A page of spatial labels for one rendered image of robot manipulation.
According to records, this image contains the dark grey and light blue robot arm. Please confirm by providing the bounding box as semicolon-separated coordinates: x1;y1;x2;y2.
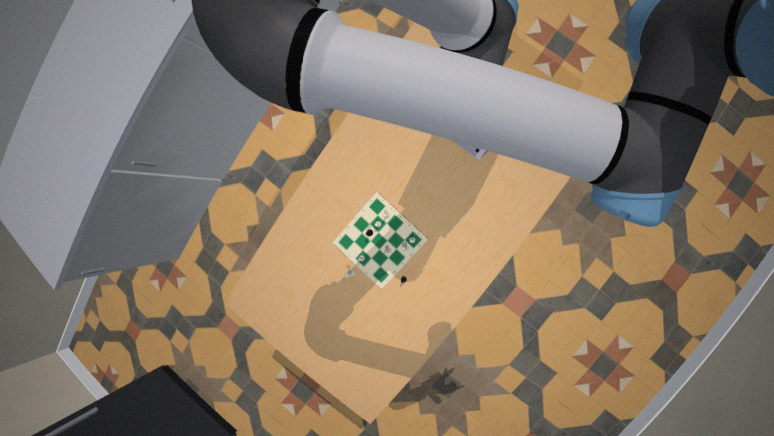
192;0;774;227

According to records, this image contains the green and white chessboard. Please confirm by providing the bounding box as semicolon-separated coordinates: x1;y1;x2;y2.
332;192;428;288

